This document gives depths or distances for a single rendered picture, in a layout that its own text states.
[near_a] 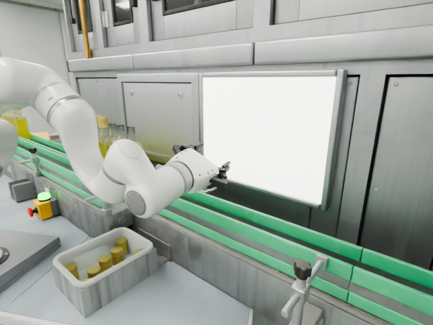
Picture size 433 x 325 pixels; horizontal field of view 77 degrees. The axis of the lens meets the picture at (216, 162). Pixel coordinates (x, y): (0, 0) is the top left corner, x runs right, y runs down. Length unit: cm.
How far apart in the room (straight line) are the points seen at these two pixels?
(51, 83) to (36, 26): 658
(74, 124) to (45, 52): 661
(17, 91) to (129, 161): 24
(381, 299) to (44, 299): 79
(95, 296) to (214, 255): 31
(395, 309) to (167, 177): 47
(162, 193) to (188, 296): 37
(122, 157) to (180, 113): 49
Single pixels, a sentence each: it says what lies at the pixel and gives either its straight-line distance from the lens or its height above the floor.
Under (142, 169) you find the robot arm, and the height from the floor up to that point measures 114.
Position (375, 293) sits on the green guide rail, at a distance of 61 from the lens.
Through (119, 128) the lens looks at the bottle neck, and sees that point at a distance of 103.
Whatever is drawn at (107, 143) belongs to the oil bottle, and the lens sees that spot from 109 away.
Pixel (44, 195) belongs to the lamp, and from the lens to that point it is 131.
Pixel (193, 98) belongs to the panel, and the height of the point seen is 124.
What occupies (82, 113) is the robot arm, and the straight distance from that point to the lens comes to 61.
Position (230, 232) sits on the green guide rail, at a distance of 71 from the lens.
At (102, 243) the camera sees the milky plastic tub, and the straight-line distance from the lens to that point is 93.
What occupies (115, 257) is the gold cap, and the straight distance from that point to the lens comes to 90.
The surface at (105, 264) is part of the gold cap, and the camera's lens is 87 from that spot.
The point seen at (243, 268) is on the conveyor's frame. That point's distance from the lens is 71.
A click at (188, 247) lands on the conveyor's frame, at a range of 82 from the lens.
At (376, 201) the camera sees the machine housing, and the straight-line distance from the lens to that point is 75.
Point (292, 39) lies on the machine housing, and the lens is 74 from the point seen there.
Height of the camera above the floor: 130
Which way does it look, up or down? 17 degrees down
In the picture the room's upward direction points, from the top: straight up
